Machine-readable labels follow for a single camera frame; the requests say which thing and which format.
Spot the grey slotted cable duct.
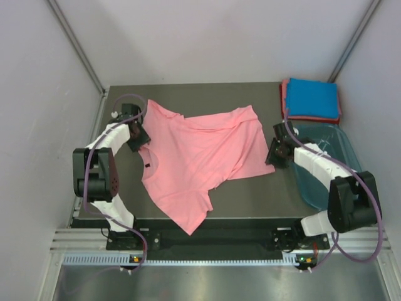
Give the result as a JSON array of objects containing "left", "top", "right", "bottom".
[{"left": 62, "top": 253, "right": 315, "bottom": 267}]

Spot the aluminium frame rail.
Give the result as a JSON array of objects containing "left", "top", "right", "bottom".
[{"left": 50, "top": 227, "right": 379, "bottom": 253}]

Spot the folded blue t-shirt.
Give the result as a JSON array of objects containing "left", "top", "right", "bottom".
[{"left": 286, "top": 77, "right": 341, "bottom": 119}]

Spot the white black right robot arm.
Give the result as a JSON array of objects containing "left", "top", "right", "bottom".
[{"left": 266, "top": 122, "right": 382, "bottom": 248}]

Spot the teal transparent plastic bin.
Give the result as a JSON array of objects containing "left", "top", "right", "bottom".
[{"left": 290, "top": 124, "right": 362, "bottom": 211}]

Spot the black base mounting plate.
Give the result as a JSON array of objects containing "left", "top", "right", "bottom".
[{"left": 105, "top": 228, "right": 328, "bottom": 251}]

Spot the pink t-shirt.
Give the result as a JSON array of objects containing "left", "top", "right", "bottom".
[{"left": 138, "top": 100, "right": 275, "bottom": 235}]

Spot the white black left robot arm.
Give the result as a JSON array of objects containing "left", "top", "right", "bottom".
[{"left": 72, "top": 103, "right": 150, "bottom": 250}]

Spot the folded dark red t-shirt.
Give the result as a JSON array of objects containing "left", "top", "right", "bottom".
[{"left": 279, "top": 78, "right": 342, "bottom": 125}]

